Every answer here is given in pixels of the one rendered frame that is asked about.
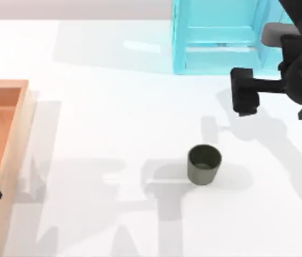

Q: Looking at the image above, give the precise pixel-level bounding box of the light blue rack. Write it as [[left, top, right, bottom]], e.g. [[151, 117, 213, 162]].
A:
[[171, 0, 292, 75]]

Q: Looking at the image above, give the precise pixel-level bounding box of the grey rounded box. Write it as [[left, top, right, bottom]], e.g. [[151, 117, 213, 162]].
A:
[[261, 22, 301, 48]]

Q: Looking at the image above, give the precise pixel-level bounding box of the dark green cup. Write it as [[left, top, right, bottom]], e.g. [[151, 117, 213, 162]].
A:
[[187, 144, 222, 187]]

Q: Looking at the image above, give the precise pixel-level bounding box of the salmon shallow wooden box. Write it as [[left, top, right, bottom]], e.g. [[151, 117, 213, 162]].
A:
[[0, 79, 37, 257]]

